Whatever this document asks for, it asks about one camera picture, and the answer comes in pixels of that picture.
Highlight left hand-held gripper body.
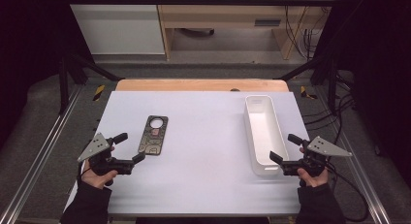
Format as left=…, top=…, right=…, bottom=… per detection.
left=77, top=132, right=134, bottom=177

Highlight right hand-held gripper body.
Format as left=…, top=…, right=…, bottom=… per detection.
left=280, top=135, right=353, bottom=179

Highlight grey metal plate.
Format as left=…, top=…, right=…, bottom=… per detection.
left=138, top=114, right=170, bottom=156

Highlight white oblong plastic bin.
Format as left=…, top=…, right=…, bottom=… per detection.
left=243, top=94, right=290, bottom=177

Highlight person's left hand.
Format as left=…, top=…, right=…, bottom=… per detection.
left=80, top=145, right=119, bottom=190

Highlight person's right hand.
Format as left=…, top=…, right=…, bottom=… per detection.
left=297, top=146, right=330, bottom=188

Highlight yellow black tape strip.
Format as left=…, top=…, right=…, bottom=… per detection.
left=300, top=85, right=319, bottom=101
left=92, top=84, right=107, bottom=102

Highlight white table cover sheet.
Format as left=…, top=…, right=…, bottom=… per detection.
left=63, top=90, right=337, bottom=217

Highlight black metal stand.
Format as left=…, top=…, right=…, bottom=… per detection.
left=274, top=52, right=340, bottom=112
left=57, top=53, right=125, bottom=115

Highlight wooden table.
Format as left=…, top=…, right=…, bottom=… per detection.
left=115, top=78, right=290, bottom=92

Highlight black curtain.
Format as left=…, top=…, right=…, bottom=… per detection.
left=0, top=0, right=95, bottom=150
left=312, top=0, right=411, bottom=188

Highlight white cabinet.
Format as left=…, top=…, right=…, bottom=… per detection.
left=63, top=0, right=166, bottom=56

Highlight grey label on desk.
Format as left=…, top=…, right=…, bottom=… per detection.
left=254, top=19, right=282, bottom=27

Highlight light wooden desk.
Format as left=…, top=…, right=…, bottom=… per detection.
left=154, top=0, right=337, bottom=61

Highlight black floor cables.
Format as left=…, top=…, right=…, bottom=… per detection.
left=303, top=72, right=357, bottom=147

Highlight aluminium rail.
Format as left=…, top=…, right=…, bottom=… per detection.
left=0, top=84, right=83, bottom=224
left=314, top=86, right=393, bottom=224

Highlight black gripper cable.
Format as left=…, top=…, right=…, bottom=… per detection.
left=324, top=160, right=371, bottom=223

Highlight bundle of hanging cables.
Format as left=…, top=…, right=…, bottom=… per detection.
left=283, top=4, right=326, bottom=61

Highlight black horizontal frame bar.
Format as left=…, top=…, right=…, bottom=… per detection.
left=64, top=0, right=340, bottom=7

